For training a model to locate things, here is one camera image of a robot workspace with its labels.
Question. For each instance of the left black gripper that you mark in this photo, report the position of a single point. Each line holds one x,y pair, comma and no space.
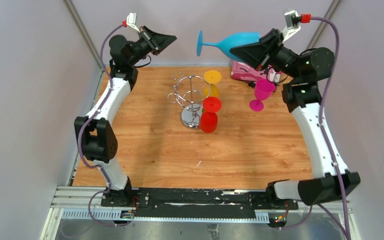
155,42

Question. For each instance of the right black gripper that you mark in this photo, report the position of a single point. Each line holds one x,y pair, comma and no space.
260,53

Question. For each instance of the blue wine glass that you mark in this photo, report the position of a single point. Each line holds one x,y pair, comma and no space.
231,41

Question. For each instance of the pink wine glass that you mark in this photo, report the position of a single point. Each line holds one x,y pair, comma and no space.
262,91

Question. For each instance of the yellow wine glass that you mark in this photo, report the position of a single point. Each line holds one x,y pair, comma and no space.
212,77

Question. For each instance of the chrome wine glass rack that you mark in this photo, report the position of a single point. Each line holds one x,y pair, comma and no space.
188,92

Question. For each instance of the red wine glass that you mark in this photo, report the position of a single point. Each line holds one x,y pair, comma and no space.
209,118

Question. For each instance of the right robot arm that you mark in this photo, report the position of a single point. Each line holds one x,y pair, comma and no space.
331,178

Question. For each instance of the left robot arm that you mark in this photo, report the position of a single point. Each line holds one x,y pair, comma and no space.
97,143

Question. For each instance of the pink camouflage cloth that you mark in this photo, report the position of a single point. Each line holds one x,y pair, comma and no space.
242,72

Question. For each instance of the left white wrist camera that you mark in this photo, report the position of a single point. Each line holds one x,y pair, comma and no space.
130,21

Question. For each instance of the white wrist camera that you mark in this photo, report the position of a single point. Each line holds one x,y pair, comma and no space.
130,21
293,21

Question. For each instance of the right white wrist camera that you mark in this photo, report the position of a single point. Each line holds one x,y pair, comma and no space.
293,21

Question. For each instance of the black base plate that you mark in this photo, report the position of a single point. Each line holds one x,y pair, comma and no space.
197,203

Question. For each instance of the aluminium frame rail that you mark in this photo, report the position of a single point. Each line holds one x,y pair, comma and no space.
84,213

